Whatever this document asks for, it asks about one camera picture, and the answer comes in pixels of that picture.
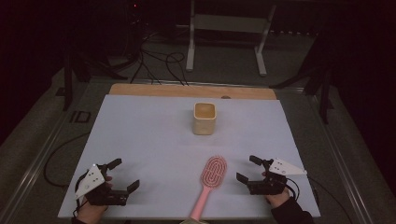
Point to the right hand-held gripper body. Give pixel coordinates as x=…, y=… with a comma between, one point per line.
x=271, y=186

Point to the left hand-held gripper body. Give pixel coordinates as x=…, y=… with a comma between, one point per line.
x=102, y=197

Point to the pink hairbrush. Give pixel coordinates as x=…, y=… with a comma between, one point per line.
x=213, y=172

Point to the beige square cup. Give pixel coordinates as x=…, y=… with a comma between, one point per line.
x=204, y=126

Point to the person's right hand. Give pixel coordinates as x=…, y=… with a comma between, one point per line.
x=278, y=199

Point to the person's left hand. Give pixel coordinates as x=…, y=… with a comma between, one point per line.
x=91, y=214

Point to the white table mat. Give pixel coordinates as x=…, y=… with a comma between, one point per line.
x=155, y=140

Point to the black floor stand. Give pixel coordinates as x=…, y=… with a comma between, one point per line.
x=67, y=87
x=323, y=90

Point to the white metal stand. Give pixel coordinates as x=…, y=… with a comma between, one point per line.
x=230, y=24

